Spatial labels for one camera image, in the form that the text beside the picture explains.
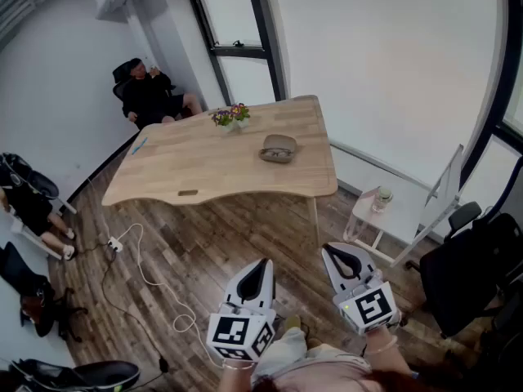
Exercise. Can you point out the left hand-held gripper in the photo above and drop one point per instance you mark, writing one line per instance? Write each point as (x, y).
(229, 331)

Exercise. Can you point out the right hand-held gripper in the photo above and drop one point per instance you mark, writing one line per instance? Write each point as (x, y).
(374, 306)

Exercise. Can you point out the taupe glasses case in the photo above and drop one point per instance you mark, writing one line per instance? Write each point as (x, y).
(280, 141)

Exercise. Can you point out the person's left forearm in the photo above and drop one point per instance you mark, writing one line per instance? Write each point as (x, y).
(237, 380)

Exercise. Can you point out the person's right forearm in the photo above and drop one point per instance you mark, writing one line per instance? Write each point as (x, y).
(388, 357)

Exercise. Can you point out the pink translucent plastic item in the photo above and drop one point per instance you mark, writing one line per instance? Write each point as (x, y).
(357, 219)

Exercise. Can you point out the person's shoe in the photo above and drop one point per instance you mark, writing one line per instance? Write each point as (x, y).
(292, 322)

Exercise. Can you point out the person's light trousers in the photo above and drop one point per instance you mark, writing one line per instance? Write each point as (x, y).
(286, 349)

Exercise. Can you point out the white side table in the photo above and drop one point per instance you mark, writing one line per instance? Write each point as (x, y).
(402, 219)

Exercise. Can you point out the glass jar with green lid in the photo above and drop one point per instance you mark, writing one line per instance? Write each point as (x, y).
(382, 200)

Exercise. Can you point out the person's light shirt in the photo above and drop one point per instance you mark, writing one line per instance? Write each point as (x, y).
(323, 370)

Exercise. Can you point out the black office chair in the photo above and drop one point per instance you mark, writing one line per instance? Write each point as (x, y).
(457, 276)
(102, 372)
(119, 76)
(24, 276)

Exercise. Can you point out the white power strip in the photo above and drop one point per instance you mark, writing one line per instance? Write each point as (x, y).
(114, 243)

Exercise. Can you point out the purple flowers in white pot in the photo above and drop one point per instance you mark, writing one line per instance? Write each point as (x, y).
(222, 117)

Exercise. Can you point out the pink flowers in white pot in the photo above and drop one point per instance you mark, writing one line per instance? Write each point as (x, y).
(240, 112)

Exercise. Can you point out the blue pen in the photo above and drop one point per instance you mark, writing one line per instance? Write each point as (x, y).
(139, 146)

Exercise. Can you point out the white chair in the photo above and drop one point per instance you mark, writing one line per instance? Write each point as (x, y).
(63, 206)

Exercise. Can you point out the black framed window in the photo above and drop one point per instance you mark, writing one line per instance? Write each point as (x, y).
(496, 108)
(212, 55)

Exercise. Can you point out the white metal frame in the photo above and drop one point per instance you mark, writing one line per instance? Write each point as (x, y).
(447, 178)

